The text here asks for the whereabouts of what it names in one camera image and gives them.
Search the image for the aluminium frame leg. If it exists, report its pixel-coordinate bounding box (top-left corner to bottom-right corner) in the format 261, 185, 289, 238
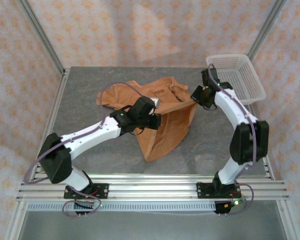
3, 199, 30, 240
276, 199, 300, 240

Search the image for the orange-brown t-shirt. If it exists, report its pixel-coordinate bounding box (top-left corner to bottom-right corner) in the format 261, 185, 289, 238
96, 76, 198, 163

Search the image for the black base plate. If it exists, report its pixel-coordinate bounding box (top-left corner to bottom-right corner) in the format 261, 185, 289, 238
63, 183, 109, 200
196, 181, 242, 200

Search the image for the slotted grey cable duct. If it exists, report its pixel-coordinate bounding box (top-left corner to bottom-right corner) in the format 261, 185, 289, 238
27, 201, 217, 212

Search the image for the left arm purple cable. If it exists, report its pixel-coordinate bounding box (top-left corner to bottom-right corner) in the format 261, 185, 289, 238
23, 82, 147, 218

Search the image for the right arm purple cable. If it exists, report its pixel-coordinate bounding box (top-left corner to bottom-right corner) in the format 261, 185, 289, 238
207, 63, 256, 216

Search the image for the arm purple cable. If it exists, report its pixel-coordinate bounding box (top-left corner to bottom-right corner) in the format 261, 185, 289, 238
23, 82, 147, 218
207, 63, 256, 216

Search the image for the white plastic mesh basket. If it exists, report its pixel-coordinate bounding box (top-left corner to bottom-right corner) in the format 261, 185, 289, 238
205, 53, 267, 106

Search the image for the aluminium table side rail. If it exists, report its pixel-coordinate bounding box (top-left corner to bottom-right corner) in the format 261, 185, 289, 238
246, 104, 276, 181
29, 68, 71, 181

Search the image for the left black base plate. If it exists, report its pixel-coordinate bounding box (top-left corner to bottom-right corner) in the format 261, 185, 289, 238
63, 183, 109, 200

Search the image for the aluminium upright post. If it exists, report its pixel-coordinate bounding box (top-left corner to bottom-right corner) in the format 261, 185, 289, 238
247, 0, 288, 61
16, 0, 66, 73

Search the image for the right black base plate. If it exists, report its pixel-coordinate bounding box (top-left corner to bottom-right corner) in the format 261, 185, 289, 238
196, 181, 242, 200

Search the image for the wide aluminium mounting rail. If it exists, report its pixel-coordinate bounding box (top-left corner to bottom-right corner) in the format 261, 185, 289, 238
16, 173, 290, 201

